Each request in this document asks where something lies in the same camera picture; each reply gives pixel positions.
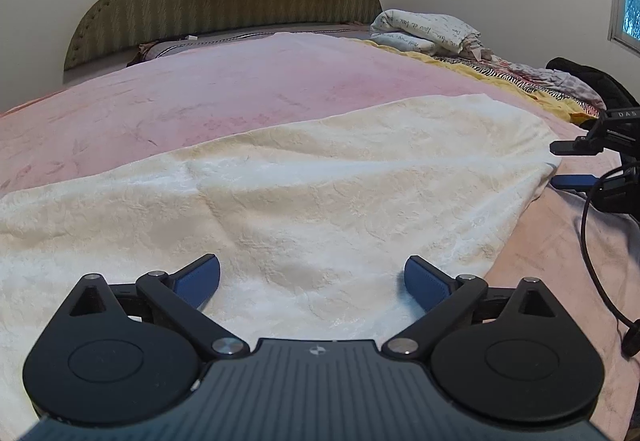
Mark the black cable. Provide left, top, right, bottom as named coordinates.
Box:
left=580, top=165, right=640, bottom=358

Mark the pale lilac cloth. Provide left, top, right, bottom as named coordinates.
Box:
left=510, top=63, right=607, bottom=109

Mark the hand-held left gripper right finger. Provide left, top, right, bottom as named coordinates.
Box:
left=381, top=255, right=582, bottom=362

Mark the yellow blanket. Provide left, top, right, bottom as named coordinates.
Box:
left=350, top=38, right=598, bottom=124

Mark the zebra striped cloth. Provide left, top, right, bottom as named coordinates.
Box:
left=432, top=52, right=556, bottom=98

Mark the pink fleece blanket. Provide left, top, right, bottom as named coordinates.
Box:
left=0, top=32, right=640, bottom=441

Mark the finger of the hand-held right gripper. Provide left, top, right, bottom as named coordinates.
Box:
left=551, top=174, right=602, bottom=192
left=549, top=136, right=609, bottom=156

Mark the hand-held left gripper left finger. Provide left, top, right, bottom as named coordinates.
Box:
left=49, top=254, right=251, bottom=362

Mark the dark clothing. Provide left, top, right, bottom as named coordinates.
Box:
left=545, top=58, right=640, bottom=132

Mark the cream white towel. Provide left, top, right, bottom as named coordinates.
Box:
left=0, top=93, right=564, bottom=422

